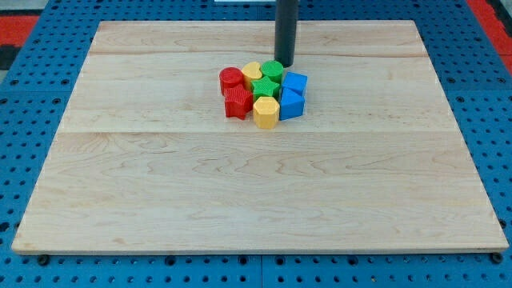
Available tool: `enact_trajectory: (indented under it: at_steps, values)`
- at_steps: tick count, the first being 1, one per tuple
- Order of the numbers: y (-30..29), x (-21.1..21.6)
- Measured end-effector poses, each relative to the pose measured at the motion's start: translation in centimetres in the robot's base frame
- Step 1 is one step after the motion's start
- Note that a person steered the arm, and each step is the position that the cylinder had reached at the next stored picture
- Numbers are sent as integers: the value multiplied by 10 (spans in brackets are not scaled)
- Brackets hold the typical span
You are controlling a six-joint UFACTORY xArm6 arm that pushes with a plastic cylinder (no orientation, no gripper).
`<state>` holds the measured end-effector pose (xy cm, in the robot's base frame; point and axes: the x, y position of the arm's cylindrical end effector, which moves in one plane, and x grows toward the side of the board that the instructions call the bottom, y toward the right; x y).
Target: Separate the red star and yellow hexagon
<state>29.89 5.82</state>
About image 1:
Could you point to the light wooden board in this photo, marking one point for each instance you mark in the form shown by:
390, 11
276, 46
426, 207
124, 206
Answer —
144, 160

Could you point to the red cylinder block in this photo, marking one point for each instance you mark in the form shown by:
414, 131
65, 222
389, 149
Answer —
230, 77

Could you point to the yellow heart block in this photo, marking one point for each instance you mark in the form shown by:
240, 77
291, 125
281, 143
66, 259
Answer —
251, 71

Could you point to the blue triangular prism block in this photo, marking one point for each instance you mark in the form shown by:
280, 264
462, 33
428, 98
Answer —
291, 105

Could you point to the green cylinder block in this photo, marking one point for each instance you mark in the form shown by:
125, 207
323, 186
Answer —
273, 70

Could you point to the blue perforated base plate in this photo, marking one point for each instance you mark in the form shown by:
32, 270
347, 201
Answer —
39, 83

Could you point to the yellow hexagon block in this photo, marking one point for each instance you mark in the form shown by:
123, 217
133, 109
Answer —
266, 112

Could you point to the green star block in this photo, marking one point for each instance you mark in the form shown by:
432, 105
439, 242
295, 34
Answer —
265, 87

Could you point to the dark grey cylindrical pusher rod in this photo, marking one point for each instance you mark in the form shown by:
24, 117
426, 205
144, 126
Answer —
286, 18

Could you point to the blue cube block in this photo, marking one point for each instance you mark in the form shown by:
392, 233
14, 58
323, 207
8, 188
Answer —
295, 82

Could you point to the red star block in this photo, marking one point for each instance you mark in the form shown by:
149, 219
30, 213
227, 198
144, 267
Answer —
238, 102

